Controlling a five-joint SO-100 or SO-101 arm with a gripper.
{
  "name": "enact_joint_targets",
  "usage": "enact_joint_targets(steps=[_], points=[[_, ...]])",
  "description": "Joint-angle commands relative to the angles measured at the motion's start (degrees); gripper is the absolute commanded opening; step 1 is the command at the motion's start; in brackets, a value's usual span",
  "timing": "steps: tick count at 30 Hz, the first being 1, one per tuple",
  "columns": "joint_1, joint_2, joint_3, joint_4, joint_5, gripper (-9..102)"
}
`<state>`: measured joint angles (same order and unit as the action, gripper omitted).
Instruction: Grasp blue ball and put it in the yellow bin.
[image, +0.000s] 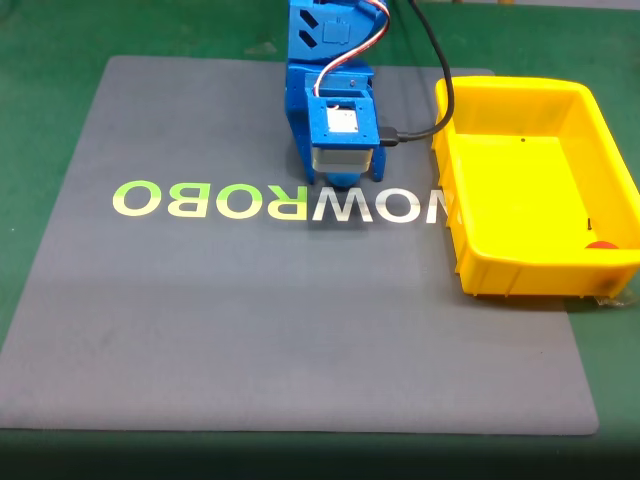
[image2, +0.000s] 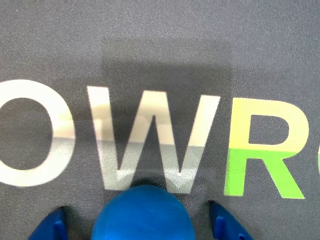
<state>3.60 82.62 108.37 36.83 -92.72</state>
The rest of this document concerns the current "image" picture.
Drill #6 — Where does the grey mat with lettering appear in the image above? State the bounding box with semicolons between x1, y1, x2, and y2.
0;54;600;437

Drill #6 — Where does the clear plastic wrap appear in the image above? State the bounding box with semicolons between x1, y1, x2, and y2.
592;292;639;310

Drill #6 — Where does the black camera cable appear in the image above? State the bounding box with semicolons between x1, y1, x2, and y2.
378;0;455;149

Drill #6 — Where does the yellow plastic bin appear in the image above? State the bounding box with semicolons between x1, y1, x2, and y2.
431;75;640;300

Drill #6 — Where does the white red servo wire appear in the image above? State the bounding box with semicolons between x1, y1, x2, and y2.
312;0;392;99

